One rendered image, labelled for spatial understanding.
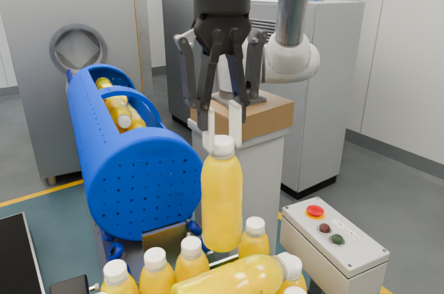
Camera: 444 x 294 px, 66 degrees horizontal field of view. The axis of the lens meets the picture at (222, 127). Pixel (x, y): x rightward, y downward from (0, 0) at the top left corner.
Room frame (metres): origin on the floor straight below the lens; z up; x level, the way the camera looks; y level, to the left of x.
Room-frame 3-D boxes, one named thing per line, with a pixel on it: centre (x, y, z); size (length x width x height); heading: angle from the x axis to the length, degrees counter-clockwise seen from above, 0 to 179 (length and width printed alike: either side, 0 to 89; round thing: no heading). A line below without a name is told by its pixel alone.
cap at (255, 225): (0.58, -0.07, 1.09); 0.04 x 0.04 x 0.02
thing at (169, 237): (0.61, 0.13, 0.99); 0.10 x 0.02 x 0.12; 116
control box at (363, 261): (0.55, -0.22, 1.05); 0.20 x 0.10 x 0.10; 26
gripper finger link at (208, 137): (0.47, 0.02, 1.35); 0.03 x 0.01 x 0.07; 26
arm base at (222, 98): (1.39, -0.06, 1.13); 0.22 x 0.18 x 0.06; 30
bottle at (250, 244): (0.58, -0.07, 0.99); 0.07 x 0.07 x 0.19
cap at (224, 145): (0.48, 0.00, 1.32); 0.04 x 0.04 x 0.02
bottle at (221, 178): (0.48, 0.00, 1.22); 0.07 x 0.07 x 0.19
